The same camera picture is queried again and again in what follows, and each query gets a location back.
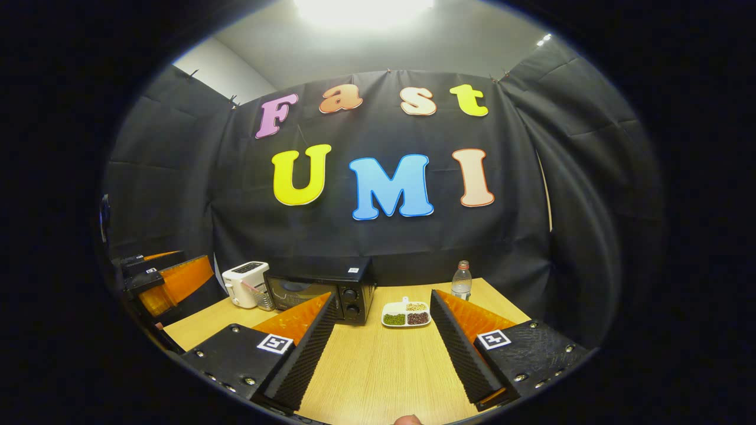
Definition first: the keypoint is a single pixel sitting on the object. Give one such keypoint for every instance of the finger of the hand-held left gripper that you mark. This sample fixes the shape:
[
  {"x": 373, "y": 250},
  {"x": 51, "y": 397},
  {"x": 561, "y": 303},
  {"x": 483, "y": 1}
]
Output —
[
  {"x": 142, "y": 262},
  {"x": 177, "y": 283}
]

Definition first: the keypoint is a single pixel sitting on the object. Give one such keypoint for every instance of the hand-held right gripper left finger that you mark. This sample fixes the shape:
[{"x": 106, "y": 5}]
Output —
[{"x": 301, "y": 360}]

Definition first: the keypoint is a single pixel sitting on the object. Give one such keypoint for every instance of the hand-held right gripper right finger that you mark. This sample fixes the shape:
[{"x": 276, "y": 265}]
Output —
[{"x": 463, "y": 357}]

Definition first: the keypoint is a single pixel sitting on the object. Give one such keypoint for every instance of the white divided tray of beans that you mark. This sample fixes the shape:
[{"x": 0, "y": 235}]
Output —
[{"x": 406, "y": 316}]

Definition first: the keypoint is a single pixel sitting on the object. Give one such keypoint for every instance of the black electric oven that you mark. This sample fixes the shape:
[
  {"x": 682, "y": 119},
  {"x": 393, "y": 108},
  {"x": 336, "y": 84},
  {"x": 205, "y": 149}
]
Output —
[{"x": 354, "y": 295}]

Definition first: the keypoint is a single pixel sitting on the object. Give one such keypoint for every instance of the white toaster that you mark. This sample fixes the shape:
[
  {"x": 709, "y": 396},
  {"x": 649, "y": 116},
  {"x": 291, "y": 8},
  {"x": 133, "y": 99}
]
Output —
[{"x": 242, "y": 286}]

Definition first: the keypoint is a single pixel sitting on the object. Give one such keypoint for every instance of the clear plastic water bottle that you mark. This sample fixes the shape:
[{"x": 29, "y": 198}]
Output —
[{"x": 462, "y": 284}]

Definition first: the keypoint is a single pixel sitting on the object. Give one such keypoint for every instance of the black backdrop cloth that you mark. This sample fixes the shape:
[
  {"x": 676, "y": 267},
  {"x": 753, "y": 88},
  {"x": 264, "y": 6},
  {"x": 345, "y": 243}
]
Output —
[{"x": 266, "y": 236}]

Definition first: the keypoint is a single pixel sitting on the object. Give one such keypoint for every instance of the small ceiling light panel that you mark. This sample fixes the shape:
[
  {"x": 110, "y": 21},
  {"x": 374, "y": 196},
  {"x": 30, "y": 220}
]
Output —
[{"x": 544, "y": 39}]

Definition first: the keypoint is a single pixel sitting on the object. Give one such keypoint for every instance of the large ceiling light panel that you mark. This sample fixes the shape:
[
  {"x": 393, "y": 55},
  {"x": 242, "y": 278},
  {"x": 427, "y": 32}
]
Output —
[{"x": 363, "y": 10}]

